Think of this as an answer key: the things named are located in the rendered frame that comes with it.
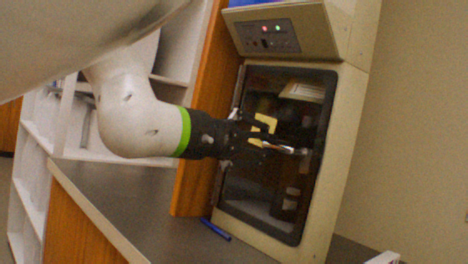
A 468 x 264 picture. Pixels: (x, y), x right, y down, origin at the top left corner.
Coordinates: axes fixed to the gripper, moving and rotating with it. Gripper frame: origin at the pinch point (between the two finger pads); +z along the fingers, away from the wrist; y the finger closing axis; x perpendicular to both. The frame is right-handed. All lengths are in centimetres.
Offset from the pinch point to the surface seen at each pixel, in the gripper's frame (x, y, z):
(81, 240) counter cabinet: 47, -41, -22
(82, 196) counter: 44, -26, -25
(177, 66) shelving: 126, 26, 47
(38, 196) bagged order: 147, -60, -14
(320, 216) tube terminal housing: -10.7, -13.1, 8.3
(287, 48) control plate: 2.7, 22.7, 0.3
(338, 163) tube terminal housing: -10.8, -0.7, 10.1
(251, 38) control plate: 13.4, 24.7, -1.6
